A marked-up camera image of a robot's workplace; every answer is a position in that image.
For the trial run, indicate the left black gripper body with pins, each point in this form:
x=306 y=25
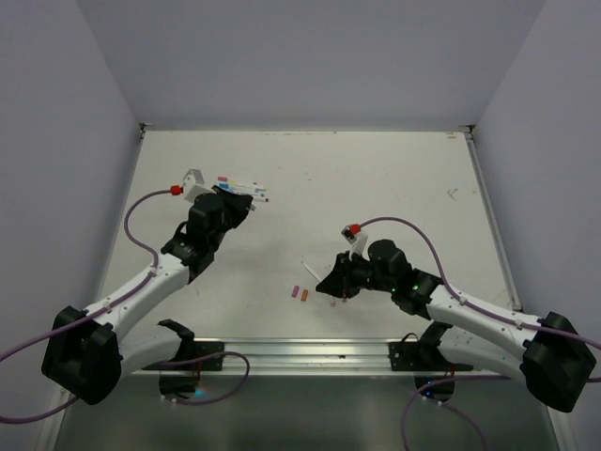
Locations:
x=214 y=242

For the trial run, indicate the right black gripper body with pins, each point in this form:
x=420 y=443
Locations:
x=370 y=279

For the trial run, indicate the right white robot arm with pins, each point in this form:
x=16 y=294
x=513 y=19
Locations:
x=546 y=354

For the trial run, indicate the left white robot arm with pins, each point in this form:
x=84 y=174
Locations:
x=90 y=351

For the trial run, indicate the light blue capped pen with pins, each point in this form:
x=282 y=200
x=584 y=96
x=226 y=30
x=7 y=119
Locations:
x=259 y=194

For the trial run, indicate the blue capped white pen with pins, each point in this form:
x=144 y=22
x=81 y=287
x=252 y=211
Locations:
x=225 y=187

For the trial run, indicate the pink capped white pen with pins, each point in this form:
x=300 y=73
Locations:
x=223 y=179

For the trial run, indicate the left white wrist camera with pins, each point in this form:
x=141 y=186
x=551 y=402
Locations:
x=193 y=185

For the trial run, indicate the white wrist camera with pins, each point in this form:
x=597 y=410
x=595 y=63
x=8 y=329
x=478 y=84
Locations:
x=193 y=185
x=356 y=238

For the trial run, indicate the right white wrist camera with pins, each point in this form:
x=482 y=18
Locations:
x=356 y=238

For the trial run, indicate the aluminium mounting rail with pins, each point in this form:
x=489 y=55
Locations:
x=329 y=357

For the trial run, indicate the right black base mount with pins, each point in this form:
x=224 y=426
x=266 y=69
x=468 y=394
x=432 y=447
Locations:
x=421 y=354

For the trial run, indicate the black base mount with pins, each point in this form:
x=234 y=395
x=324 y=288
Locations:
x=192 y=357
x=421 y=354

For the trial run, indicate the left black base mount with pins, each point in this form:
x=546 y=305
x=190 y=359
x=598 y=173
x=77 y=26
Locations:
x=192 y=357

